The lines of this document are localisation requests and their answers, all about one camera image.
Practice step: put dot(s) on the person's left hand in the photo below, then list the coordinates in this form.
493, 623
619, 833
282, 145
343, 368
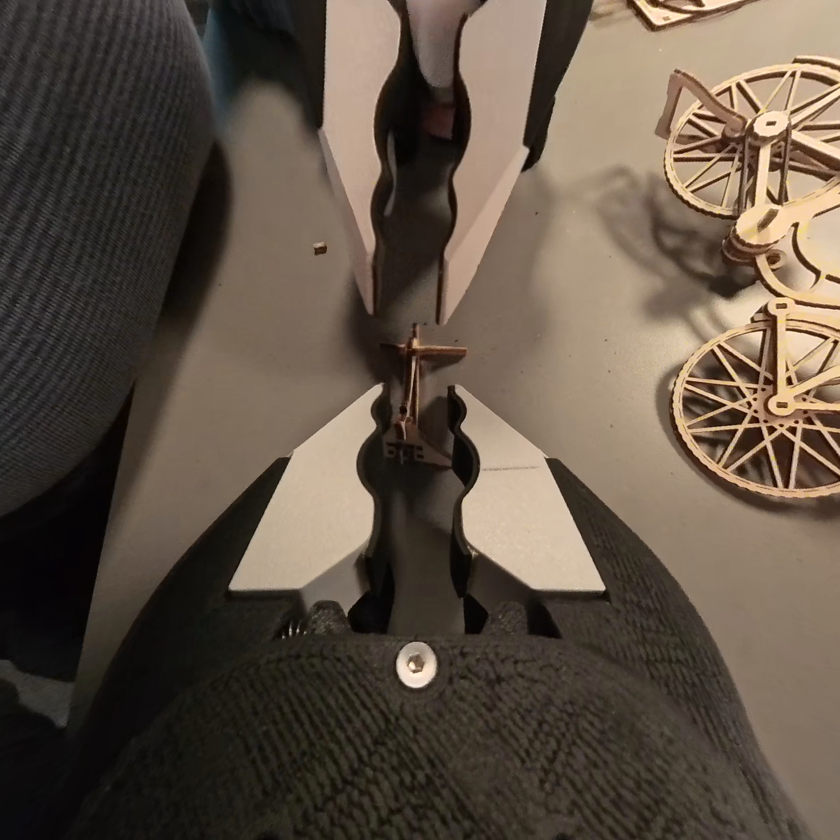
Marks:
439, 119

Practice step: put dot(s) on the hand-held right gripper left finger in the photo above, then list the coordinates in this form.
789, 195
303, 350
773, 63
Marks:
308, 525

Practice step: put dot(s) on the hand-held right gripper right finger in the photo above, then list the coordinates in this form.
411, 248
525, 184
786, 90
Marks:
525, 525

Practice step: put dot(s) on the wooden bicycle model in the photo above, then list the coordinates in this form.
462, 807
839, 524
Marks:
764, 124

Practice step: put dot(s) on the person's legs dark trousers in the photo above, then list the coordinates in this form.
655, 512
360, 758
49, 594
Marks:
39, 558

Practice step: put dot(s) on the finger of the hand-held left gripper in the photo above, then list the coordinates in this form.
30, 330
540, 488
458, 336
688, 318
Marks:
499, 98
351, 98

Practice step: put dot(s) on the person's torso grey sweater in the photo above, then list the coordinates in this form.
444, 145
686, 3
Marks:
85, 229

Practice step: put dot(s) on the small wooden model assembly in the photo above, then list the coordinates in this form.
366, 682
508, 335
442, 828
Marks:
401, 446

